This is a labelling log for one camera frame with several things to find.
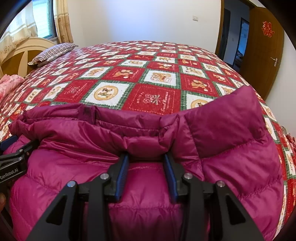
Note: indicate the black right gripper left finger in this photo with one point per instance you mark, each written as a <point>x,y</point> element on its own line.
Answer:
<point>80,211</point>

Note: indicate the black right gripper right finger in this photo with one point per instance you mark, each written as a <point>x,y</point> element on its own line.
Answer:
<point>211,211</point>

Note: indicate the magenta puffer jacket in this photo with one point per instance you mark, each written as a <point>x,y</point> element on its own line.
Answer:
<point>226,139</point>

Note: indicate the clothes pile on floor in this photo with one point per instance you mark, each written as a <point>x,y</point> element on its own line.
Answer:
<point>289,137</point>

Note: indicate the person left hand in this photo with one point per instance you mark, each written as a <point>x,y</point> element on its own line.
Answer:
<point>2,201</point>

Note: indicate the pink folded blanket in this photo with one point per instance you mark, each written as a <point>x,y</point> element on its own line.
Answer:
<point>9,83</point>

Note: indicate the cream wooden headboard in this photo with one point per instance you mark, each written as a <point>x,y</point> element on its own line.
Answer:
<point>17,61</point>

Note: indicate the striped pillow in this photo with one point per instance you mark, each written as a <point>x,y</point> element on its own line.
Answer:
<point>51,54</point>

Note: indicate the sheer beige left curtain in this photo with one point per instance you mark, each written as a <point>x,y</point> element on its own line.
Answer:
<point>22,27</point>

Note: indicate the beige right curtain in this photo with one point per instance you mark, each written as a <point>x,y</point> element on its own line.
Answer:
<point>62,21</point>

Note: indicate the red patterned bedspread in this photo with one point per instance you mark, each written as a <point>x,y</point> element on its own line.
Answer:
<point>149,77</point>

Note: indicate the brown wooden door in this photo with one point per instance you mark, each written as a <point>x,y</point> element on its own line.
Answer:
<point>257,66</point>

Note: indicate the window with dark frame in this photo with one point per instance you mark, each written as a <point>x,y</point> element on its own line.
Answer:
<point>44,18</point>

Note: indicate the silver door handle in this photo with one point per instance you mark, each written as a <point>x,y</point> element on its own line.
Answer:
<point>275,60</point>

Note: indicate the white wall switch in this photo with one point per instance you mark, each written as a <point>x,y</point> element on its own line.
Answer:
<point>195,18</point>

